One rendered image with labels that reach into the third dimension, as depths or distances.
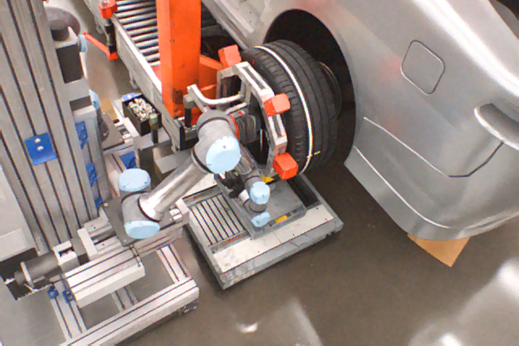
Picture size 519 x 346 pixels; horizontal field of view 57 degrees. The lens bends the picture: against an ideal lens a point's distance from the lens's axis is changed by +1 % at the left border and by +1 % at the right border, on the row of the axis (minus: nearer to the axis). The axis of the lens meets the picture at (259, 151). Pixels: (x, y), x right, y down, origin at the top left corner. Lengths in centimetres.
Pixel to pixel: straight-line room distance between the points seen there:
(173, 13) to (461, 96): 131
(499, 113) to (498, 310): 160
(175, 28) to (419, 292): 197
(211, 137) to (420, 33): 81
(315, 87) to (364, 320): 134
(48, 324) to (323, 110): 158
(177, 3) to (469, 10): 124
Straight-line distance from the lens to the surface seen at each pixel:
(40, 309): 256
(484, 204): 195
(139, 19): 401
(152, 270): 256
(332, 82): 241
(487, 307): 315
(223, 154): 151
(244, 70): 218
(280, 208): 277
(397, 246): 310
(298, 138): 208
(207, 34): 343
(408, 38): 183
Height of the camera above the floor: 247
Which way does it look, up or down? 48 degrees down
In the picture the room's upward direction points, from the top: 9 degrees clockwise
